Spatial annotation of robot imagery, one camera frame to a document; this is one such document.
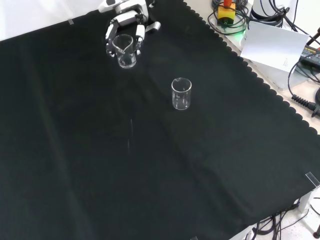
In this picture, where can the grey tape piece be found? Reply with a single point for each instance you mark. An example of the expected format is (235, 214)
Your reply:
(71, 22)

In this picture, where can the black bench cloth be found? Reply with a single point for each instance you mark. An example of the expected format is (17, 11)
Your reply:
(100, 150)

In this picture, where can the yellow emergency stop button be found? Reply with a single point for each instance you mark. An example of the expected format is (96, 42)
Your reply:
(226, 15)

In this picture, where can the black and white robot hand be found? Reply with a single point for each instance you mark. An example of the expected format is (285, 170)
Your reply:
(125, 17)

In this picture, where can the pale white board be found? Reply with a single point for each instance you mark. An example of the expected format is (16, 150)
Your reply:
(272, 47)

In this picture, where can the black power adapter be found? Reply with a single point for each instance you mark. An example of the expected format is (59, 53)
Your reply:
(311, 55)

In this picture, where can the clear glass beaker with spout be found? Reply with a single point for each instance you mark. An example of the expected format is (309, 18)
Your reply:
(127, 60)

